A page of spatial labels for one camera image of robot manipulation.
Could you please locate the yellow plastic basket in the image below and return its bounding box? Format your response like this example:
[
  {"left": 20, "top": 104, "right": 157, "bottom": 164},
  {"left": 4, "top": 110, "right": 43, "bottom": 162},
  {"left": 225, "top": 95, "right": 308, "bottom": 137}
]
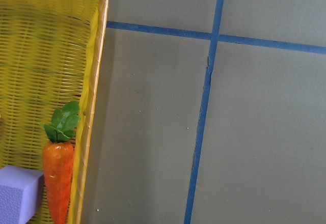
[{"left": 1, "top": 0, "right": 109, "bottom": 223}]

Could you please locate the toy carrot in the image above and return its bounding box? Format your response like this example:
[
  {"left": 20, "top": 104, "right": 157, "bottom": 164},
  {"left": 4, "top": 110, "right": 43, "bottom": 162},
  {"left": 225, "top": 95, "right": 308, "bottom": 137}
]
[{"left": 42, "top": 101, "right": 80, "bottom": 223}]

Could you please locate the purple foam block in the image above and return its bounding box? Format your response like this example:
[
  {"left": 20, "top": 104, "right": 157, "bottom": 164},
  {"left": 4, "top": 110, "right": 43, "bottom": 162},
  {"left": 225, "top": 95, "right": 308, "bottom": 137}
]
[{"left": 1, "top": 165, "right": 44, "bottom": 224}]

